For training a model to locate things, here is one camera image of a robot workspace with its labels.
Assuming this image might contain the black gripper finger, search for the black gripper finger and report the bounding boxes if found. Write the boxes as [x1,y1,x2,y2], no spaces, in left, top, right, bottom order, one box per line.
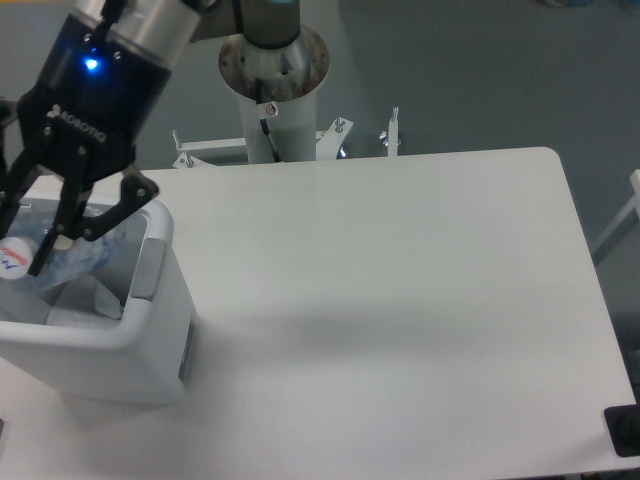
[1,98,53,238]
[29,140,159,276]

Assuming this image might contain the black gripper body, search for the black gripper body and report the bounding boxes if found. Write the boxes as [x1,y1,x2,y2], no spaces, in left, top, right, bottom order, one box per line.
[17,14,170,183]

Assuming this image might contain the clear plastic water bottle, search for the clear plastic water bottle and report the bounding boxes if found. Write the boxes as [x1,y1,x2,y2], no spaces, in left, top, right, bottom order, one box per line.
[1,200,146,297]

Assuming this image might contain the white paper tissue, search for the white paper tissue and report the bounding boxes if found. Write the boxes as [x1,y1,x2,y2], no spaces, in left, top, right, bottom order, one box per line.
[46,275,124,330]

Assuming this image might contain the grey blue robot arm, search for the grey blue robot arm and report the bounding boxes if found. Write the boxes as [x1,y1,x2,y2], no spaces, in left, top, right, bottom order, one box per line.
[1,1,301,276]

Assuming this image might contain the white trash can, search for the white trash can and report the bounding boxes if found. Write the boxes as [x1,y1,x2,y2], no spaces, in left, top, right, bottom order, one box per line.
[1,189,197,404]

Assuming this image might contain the black object at table edge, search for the black object at table edge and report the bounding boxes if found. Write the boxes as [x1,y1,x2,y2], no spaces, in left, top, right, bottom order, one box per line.
[604,404,639,458]

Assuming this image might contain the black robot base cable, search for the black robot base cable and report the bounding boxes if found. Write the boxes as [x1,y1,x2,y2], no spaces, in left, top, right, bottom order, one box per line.
[253,77,283,164]

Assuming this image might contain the white pedestal base frame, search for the white pedestal base frame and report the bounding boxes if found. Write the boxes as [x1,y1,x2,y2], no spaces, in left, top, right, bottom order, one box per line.
[171,106,404,170]

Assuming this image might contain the white furniture frame right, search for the white furniture frame right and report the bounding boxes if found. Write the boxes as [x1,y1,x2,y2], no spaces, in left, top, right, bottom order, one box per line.
[591,170,639,265]

